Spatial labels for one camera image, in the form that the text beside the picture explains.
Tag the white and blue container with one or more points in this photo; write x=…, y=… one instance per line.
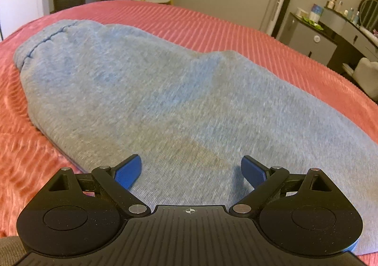
x=316, y=13

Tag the grey vanity table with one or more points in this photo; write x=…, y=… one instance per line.
x=348, y=32

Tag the grey-blue sweat pants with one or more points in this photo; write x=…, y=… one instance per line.
x=147, y=91

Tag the grey cabinet with black top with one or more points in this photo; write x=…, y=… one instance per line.
x=304, y=41

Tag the white fluffy chair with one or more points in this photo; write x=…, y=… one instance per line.
x=367, y=75

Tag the pink ribbed bedspread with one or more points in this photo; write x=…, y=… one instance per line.
x=44, y=165

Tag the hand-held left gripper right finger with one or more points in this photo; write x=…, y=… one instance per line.
x=251, y=170

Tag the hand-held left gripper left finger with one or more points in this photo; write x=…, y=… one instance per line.
x=130, y=170

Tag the person's grey clothing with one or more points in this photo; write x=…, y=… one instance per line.
x=10, y=251

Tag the round vanity mirror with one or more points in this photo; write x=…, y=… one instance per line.
x=369, y=13

